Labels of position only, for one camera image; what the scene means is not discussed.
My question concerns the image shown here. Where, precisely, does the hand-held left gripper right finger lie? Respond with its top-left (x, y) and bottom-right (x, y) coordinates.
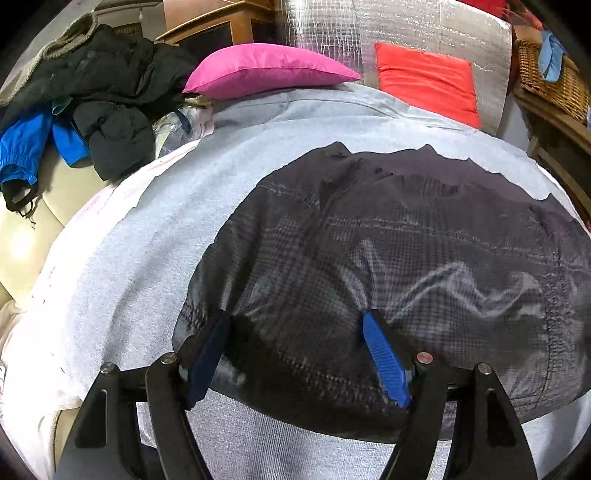
top-left (361, 310), bottom-right (539, 480)

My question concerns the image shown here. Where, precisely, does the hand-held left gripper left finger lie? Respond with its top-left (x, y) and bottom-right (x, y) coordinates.
top-left (55, 309), bottom-right (232, 480)

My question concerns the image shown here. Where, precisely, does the dark quilted zip jacket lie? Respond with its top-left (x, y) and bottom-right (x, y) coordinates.
top-left (172, 142), bottom-right (591, 439)

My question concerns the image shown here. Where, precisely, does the grey blanket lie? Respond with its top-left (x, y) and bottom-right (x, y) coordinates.
top-left (28, 83), bottom-right (591, 480)

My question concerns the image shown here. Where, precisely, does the white bed sheet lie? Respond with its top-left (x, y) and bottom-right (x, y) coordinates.
top-left (0, 152), bottom-right (213, 480)

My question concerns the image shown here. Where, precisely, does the cream sofa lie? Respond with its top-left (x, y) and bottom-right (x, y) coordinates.
top-left (0, 152), bottom-right (114, 305)

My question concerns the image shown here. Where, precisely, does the clear plastic bag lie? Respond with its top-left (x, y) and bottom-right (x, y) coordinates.
top-left (152, 95), bottom-right (215, 158)

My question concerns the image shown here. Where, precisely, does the red cushion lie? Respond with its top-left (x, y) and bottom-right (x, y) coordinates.
top-left (374, 42), bottom-right (483, 130)

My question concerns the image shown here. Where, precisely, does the blue jacket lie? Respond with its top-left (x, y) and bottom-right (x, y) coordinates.
top-left (0, 108), bottom-right (90, 217)

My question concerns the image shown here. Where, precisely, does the wooden side table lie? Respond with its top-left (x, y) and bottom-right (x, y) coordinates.
top-left (510, 83), bottom-right (591, 232)

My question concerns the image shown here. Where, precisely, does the pink pillow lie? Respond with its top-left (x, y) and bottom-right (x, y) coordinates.
top-left (182, 43), bottom-right (363, 100)

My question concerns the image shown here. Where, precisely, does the black puffer coat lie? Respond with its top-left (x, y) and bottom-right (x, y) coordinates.
top-left (0, 23), bottom-right (199, 182)

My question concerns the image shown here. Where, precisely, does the wicker basket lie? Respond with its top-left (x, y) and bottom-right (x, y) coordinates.
top-left (513, 37), bottom-right (591, 125)

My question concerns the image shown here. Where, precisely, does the silver foil insulation mat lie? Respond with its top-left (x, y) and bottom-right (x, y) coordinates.
top-left (272, 0), bottom-right (513, 134)

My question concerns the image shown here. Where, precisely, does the wooden cabinet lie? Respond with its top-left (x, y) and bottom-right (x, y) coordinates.
top-left (154, 0), bottom-right (278, 49)

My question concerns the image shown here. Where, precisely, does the light blue cloth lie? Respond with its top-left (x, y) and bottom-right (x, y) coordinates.
top-left (538, 30), bottom-right (578, 84)

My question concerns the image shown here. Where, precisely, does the beige fleece coat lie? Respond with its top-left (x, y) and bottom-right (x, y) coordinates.
top-left (0, 11), bottom-right (100, 107)

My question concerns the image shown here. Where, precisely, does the red blanket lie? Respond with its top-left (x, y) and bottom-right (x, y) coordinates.
top-left (462, 0), bottom-right (509, 19)

